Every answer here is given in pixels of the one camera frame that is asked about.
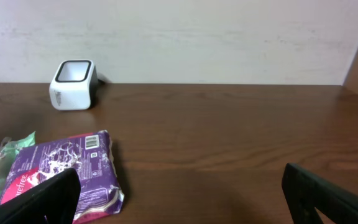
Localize purple sanitary pad pack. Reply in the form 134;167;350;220
0;130;124;223

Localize white barcode scanner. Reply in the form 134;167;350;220
49;59;99;111

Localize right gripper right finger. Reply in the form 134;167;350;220
282;163;358;223

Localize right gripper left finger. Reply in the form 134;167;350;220
0;168;81;224

